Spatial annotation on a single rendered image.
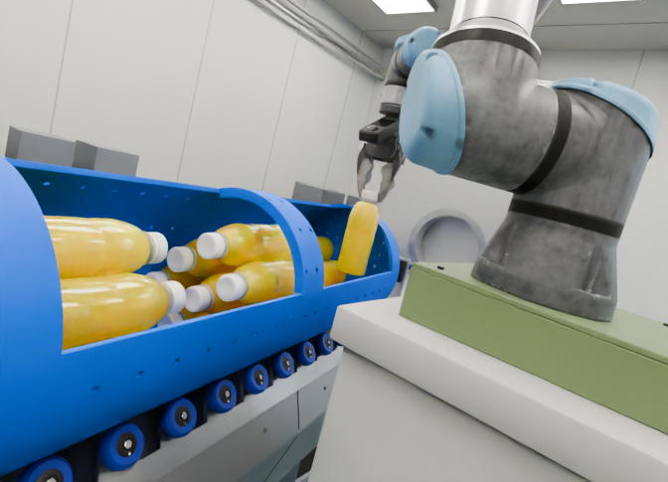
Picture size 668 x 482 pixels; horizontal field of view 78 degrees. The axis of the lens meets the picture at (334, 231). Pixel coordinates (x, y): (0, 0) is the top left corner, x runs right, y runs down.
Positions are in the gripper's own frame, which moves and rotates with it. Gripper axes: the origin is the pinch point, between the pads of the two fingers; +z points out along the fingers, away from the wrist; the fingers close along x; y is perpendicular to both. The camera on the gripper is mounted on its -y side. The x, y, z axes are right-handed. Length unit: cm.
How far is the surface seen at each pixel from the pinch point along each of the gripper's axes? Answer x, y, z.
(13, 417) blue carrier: -8, -72, 20
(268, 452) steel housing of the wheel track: -8, -34, 43
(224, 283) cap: 1.1, -42.3, 17.1
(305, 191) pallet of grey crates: 186, 284, 13
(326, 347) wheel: -5.3, -15.3, 31.1
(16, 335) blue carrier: -8, -73, 14
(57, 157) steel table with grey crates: 247, 73, 25
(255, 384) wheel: -5.3, -38.0, 31.1
